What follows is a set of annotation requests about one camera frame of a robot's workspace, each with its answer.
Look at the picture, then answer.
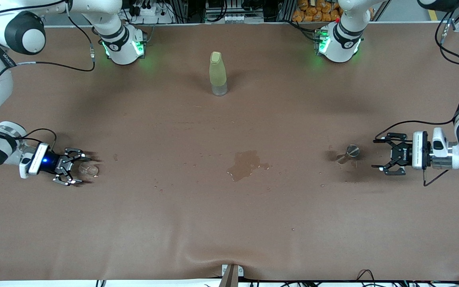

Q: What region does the small clear glass cup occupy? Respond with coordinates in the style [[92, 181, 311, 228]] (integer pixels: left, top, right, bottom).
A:
[[78, 161, 99, 177]]

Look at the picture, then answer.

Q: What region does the steel jigger measuring cup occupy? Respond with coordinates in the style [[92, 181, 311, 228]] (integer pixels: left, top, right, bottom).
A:
[[335, 145, 360, 165]]

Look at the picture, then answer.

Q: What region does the spilled liquid puddle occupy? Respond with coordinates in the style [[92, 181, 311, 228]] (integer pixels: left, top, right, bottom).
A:
[[227, 150, 270, 182]]

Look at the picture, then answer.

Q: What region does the orange snack packet pile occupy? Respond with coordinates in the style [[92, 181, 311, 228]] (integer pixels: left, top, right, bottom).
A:
[[292, 0, 343, 22]]

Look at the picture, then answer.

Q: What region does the white power strip with plugs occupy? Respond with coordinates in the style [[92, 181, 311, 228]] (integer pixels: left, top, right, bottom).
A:
[[128, 2, 174, 24]]

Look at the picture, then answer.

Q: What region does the yellow-green translucent bottle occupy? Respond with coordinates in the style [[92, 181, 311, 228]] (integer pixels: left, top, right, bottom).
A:
[[209, 51, 228, 96]]

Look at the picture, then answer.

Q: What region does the brown table cover mat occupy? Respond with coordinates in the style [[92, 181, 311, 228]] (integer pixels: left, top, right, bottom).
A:
[[0, 22, 459, 281]]

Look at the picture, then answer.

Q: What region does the white connector block row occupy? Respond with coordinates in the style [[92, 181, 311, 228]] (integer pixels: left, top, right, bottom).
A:
[[206, 14, 264, 23]]

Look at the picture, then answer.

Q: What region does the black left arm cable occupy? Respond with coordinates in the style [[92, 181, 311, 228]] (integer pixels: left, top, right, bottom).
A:
[[374, 10, 459, 187]]

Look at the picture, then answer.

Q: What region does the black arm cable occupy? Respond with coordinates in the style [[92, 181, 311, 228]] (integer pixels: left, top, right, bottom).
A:
[[0, 0, 96, 150], [374, 10, 459, 187]]

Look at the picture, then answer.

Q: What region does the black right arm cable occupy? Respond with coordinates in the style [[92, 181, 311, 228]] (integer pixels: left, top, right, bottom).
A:
[[0, 0, 96, 150]]

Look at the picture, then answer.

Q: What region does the black cable bundle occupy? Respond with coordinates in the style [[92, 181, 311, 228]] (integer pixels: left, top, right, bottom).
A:
[[237, 269, 459, 287]]

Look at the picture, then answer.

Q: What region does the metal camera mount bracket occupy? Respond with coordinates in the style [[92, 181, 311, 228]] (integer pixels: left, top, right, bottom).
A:
[[219, 264, 244, 287]]

